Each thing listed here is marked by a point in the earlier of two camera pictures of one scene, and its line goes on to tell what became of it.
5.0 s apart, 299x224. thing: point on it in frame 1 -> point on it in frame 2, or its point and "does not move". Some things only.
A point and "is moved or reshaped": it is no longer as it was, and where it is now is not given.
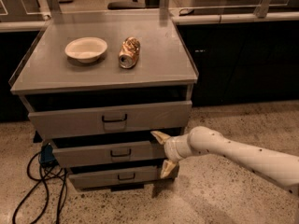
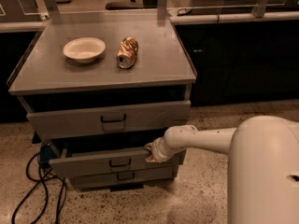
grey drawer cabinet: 97,84 does not move
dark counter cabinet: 243,63 does not move
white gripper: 170,148 -> 158,152
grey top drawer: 64,123 does not move
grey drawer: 150,152 is moved or reshaped
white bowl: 86,49 does not move
